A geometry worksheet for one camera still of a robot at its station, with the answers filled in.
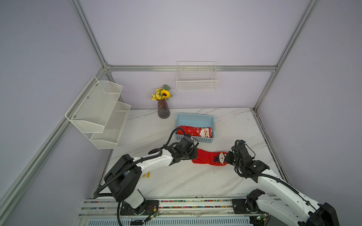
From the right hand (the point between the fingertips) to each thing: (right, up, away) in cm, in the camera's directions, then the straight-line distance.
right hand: (228, 156), depth 84 cm
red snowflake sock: (-14, +14, +14) cm, 24 cm away
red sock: (-9, -2, +6) cm, 11 cm away
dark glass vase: (-45, +32, +34) cm, 65 cm away
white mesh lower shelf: (-74, +17, +6) cm, 76 cm away
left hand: (-19, +1, +1) cm, 19 cm away
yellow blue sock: (-49, -11, 0) cm, 50 cm away
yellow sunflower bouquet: (-42, +42, +14) cm, 61 cm away
